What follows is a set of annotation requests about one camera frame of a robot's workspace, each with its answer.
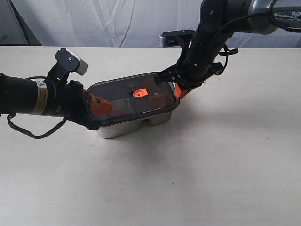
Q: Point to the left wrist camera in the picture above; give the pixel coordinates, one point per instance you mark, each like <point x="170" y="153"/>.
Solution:
<point x="66" y="62"/>

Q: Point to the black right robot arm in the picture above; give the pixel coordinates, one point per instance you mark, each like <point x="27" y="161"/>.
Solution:
<point x="219" y="20"/>

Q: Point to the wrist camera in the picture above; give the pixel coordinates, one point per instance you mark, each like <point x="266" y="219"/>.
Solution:
<point x="66" y="62"/>
<point x="179" y="38"/>

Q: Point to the steel two-compartment lunch box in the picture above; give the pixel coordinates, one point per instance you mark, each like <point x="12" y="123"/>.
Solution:
<point x="133" y="126"/>

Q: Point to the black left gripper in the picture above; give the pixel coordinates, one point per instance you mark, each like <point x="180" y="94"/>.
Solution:
<point x="79" y="106"/>

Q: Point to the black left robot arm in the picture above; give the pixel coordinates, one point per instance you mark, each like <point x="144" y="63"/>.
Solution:
<point x="54" y="98"/>

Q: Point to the grey backdrop curtain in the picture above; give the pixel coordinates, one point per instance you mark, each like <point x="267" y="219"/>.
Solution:
<point x="94" y="23"/>

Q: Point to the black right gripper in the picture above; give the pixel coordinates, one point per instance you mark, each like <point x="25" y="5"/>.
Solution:
<point x="189" y="73"/>

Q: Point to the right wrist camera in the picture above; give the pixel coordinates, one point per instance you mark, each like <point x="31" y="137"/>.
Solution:
<point x="179" y="38"/>

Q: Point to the dark transparent lunch box lid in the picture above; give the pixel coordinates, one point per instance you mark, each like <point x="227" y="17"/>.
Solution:
<point x="134" y="98"/>

